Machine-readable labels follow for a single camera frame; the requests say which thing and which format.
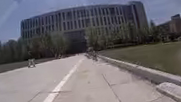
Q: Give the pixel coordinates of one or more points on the person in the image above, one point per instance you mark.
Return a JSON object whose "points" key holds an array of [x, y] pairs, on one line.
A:
{"points": [[31, 62], [94, 55]]}

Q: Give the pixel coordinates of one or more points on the large dark curved building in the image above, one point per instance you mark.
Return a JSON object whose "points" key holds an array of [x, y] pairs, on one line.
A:
{"points": [[84, 20]]}

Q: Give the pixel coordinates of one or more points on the pale concrete slab pavement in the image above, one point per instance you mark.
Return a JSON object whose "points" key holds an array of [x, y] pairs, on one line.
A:
{"points": [[83, 88]]}

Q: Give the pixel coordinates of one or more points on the row of trees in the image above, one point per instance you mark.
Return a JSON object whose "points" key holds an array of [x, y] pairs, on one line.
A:
{"points": [[50, 45]]}

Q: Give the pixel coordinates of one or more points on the pale concrete kerb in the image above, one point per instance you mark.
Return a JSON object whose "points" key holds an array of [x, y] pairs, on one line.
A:
{"points": [[148, 74]]}

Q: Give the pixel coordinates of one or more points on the white painted line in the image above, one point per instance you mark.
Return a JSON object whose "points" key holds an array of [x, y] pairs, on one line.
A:
{"points": [[48, 101]]}

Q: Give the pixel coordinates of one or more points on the grass field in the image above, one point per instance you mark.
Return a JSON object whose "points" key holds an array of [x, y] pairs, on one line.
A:
{"points": [[166, 57]]}

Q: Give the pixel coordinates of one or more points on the low brown building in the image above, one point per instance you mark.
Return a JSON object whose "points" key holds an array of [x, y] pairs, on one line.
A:
{"points": [[179, 25]]}

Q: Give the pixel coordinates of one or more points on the dark ground strip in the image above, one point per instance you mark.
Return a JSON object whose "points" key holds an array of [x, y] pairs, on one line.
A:
{"points": [[0, 69]]}

